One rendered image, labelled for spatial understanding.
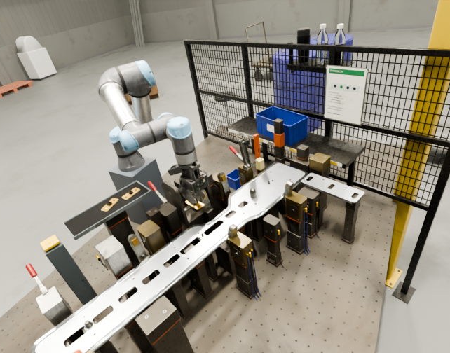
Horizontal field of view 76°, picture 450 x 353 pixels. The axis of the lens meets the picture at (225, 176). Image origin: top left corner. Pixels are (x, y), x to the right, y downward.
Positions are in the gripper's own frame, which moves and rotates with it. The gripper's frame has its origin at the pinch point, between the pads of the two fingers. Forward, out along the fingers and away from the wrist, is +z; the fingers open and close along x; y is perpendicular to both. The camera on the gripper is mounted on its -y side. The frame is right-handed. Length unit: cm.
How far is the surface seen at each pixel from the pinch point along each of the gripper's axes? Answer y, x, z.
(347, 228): 39, 60, 40
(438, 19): 43, 104, -46
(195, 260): 8.0, -10.7, 20.9
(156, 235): -11.7, -15.2, 15.8
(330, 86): 1, 101, -13
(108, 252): -13.9, -34.5, 10.3
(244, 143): -15.0, 46.1, 1.5
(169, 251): -4.4, -14.9, 21.0
